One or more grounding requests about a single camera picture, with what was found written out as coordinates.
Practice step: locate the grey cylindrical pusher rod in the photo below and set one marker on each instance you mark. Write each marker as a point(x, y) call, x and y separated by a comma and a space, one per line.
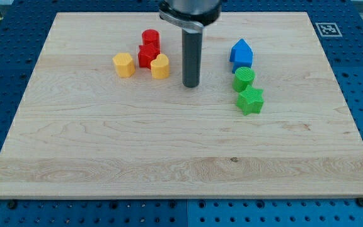
point(191, 58)

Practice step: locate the red star block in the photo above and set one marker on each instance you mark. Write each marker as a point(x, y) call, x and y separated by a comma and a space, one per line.
point(147, 53)

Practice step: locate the green star block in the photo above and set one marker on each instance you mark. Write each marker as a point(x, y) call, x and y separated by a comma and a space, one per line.
point(250, 100)

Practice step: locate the yellow heart block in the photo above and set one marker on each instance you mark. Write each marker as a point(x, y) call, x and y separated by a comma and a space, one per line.
point(160, 67)

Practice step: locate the red cylinder block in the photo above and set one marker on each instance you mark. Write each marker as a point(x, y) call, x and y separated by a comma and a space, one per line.
point(151, 36)

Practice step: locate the blue cube block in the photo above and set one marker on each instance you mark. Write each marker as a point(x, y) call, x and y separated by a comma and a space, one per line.
point(241, 58)

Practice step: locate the blue triangle block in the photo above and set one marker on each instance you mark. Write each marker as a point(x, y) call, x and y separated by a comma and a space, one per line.
point(241, 44)

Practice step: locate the green cylinder block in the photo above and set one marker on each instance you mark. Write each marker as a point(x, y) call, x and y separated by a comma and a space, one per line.
point(243, 77)

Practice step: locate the yellow hexagon block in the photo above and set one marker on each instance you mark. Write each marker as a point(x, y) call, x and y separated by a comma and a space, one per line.
point(124, 64)

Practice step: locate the wooden board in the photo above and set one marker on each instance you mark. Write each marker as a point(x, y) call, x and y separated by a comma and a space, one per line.
point(83, 132)

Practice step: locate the white fiducial marker tag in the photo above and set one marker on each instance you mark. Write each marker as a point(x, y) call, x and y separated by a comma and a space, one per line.
point(328, 29)

